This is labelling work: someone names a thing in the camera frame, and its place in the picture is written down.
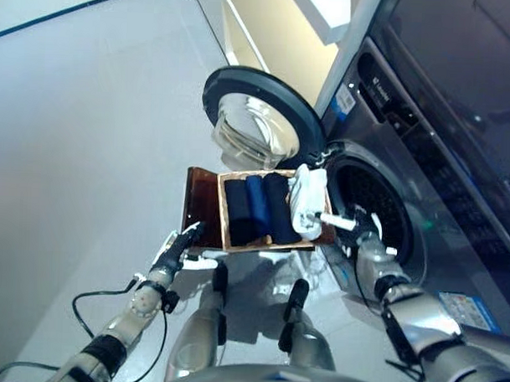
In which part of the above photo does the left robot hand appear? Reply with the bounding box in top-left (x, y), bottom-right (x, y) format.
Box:
top-left (149, 219), bottom-right (221, 283)

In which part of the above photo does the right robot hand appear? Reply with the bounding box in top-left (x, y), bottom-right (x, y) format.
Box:
top-left (318, 204), bottom-right (401, 262)

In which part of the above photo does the white cloth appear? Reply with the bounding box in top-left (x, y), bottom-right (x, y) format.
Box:
top-left (286, 163), bottom-right (329, 240)

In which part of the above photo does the navy blue cloth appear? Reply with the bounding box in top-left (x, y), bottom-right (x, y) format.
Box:
top-left (260, 173), bottom-right (302, 246)

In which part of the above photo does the grey front-load washing machine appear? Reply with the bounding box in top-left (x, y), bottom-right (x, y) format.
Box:
top-left (307, 33), bottom-right (510, 339)

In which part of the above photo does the tan woven wicker basket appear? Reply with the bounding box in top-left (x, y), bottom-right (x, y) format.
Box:
top-left (214, 166), bottom-right (336, 256)

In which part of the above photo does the silver left robot leg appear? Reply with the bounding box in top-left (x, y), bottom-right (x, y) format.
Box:
top-left (163, 258), bottom-right (233, 382)

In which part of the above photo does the silver robot leg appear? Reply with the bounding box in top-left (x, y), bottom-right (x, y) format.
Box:
top-left (163, 258), bottom-right (233, 382)
top-left (276, 277), bottom-right (339, 370)

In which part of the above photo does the blue white barcode sticker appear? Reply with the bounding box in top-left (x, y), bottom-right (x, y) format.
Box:
top-left (328, 82), bottom-right (356, 116)

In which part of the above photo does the blue energy label sticker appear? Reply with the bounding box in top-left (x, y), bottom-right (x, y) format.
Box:
top-left (436, 292), bottom-right (503, 334)

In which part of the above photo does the silver right robot leg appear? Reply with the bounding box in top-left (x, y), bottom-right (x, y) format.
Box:
top-left (276, 277), bottom-right (339, 370)

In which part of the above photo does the round glass washer door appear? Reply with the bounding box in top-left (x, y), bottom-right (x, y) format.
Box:
top-left (199, 65), bottom-right (330, 172)

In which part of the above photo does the grey robot torso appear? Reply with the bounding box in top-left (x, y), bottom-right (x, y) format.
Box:
top-left (159, 359), bottom-right (404, 382)

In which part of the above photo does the white cabinet pillar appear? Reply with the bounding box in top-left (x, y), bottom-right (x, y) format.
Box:
top-left (314, 0), bottom-right (404, 117)

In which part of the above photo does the dark grey stacked dryer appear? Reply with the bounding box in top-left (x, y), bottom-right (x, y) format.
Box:
top-left (363, 0), bottom-right (510, 218)

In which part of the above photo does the white counter cabinet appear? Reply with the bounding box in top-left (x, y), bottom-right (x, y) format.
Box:
top-left (219, 0), bottom-right (355, 82)

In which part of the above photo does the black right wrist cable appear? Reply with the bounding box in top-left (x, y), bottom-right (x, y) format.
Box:
top-left (351, 261), bottom-right (389, 318)

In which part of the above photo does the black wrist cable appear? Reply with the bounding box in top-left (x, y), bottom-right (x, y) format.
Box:
top-left (351, 261), bottom-right (389, 318)
top-left (0, 273), bottom-right (172, 382)

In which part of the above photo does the white floor cable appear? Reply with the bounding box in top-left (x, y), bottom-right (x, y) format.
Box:
top-left (305, 259), bottom-right (333, 292)

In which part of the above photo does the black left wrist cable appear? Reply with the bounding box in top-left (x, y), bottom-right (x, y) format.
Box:
top-left (0, 273), bottom-right (172, 382)

